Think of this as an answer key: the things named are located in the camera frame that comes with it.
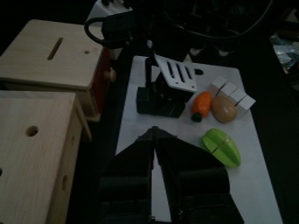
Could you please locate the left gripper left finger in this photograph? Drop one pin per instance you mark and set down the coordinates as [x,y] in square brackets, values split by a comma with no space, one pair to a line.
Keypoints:
[132,175]

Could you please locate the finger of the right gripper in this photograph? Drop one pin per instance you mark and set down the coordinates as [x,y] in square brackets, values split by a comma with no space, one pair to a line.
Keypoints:
[146,99]
[176,76]

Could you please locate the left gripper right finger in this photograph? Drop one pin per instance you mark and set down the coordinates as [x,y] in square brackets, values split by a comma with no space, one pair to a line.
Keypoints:
[193,183]

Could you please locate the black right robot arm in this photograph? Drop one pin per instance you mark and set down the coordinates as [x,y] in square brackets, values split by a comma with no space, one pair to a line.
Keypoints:
[217,17]

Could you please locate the white cutting board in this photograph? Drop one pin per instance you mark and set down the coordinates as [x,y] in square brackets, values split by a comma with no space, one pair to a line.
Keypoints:
[182,131]

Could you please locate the white grey toy box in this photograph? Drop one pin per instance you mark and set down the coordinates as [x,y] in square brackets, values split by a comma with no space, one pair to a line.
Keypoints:
[104,8]

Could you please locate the orange toy carrot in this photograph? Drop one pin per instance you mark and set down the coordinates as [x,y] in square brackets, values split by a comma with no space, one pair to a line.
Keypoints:
[201,104]

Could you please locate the green sliced toy vegetable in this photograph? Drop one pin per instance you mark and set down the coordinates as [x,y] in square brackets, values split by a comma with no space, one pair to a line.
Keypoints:
[220,147]

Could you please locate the beige toy egg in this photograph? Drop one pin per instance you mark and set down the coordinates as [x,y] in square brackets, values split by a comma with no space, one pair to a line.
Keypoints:
[224,109]

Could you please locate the white sliced toy block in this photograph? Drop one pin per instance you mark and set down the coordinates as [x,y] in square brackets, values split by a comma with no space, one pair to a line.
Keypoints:
[237,94]

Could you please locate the wooden box with slot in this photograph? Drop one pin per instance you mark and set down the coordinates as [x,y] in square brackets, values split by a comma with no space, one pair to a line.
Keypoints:
[50,55]

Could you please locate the wooden box with round holes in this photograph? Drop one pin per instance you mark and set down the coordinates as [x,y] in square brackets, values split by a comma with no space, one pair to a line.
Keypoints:
[34,157]

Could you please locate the clear plastic clutter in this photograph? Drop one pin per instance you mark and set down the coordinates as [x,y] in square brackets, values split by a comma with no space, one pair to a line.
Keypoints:
[285,52]

